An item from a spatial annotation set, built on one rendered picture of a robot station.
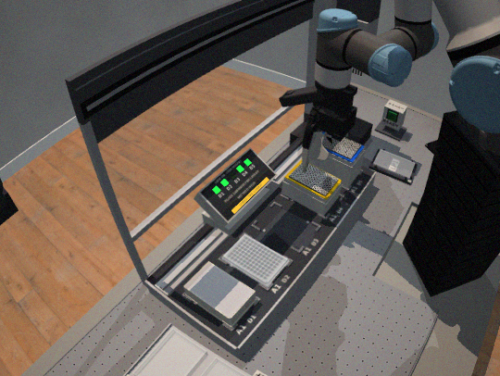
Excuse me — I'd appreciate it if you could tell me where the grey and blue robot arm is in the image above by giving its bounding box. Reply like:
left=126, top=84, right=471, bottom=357
left=279, top=0, right=500, bottom=156

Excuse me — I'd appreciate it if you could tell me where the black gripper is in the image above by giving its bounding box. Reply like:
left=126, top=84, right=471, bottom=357
left=302, top=81, right=357, bottom=173

